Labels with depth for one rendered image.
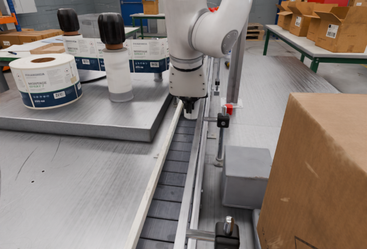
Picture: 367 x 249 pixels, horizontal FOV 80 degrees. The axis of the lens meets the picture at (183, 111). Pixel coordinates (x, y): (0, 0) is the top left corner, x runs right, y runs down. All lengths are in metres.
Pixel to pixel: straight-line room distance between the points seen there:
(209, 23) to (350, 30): 2.08
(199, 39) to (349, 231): 0.34
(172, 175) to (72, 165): 0.29
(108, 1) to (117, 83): 8.50
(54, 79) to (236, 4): 0.64
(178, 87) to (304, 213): 0.40
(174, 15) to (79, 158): 0.45
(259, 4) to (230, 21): 8.13
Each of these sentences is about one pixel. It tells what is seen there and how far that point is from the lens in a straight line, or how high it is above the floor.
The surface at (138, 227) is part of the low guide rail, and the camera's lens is 0.38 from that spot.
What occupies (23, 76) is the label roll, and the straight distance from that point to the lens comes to 0.88.
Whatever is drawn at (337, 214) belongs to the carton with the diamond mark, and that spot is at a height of 1.07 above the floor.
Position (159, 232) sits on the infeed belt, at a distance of 0.41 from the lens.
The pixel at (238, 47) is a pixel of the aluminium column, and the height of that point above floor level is 1.06.
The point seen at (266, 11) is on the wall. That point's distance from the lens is 8.59.
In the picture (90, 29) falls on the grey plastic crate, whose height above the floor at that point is 0.90.
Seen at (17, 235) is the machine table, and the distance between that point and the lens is 0.56.
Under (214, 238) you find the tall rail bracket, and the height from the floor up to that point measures 0.96.
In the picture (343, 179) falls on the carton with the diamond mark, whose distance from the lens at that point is 0.22.
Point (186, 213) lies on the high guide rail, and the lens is 0.33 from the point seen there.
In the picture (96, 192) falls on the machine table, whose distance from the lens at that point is 0.57.
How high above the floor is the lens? 1.23
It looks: 28 degrees down
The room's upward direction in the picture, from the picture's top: straight up
